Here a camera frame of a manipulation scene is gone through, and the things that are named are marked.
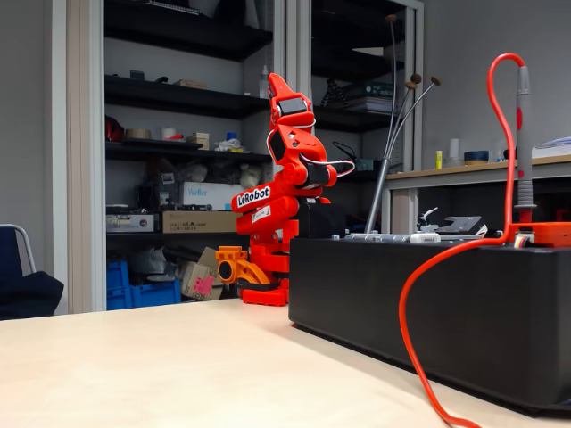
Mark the grey hinged door panel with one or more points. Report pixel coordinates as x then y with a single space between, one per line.
379 237

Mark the black knob with zip tie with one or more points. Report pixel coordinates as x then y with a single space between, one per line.
427 219

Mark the grey test probe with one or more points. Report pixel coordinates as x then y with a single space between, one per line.
524 147

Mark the red robot arm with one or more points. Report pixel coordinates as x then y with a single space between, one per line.
267 214

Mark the grey metal storage shelving unit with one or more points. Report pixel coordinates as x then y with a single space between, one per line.
85 178

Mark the white plastic bottle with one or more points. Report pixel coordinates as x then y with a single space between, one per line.
264 87

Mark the small black flexible tripod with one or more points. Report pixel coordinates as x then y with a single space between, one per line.
332 91

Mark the white crumpled cloth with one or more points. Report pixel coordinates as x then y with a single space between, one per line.
229 145

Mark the small green device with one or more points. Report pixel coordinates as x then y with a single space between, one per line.
363 165

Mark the flat cardboard piece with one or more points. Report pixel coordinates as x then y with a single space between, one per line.
189 84

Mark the small wooden box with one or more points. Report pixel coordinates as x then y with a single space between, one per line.
198 140

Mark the white Weller box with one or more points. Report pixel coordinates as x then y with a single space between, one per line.
209 194

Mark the white tape roll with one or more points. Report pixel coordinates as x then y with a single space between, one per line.
168 134

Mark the thin rod round tip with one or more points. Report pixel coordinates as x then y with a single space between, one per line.
436 81
410 85
391 18
416 79

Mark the long brown cardboard box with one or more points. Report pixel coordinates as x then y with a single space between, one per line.
201 221

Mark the small black box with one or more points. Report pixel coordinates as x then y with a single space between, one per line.
137 75

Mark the yellow marker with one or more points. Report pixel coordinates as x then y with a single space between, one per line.
439 160

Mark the brown tape roll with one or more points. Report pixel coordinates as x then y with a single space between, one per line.
138 134

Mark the small plain cardboard box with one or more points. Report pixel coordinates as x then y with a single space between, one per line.
207 257

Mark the white cup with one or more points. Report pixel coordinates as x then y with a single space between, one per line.
454 153

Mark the white slider knob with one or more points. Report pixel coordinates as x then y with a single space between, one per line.
426 238

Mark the red shelf object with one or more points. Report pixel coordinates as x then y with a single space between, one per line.
113 131

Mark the cardboard box pink sticker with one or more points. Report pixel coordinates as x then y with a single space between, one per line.
192 276

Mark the wooden side desk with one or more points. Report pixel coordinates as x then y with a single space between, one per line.
468 171

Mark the blue tape roll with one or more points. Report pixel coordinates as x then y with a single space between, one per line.
476 157

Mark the white printed carton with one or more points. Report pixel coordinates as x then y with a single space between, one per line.
129 223

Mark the blue plastic crate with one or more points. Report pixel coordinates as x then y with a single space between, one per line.
117 274
151 294

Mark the black white headset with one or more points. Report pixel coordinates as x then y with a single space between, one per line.
508 153

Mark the black task board box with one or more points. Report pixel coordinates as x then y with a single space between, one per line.
446 312

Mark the paper stack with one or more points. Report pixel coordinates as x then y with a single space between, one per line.
555 143

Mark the red display module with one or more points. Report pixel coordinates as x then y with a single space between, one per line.
548 232

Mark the dark cloth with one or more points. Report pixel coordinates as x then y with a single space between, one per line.
27 294

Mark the blue chair metal frame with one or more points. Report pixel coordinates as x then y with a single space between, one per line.
9 254

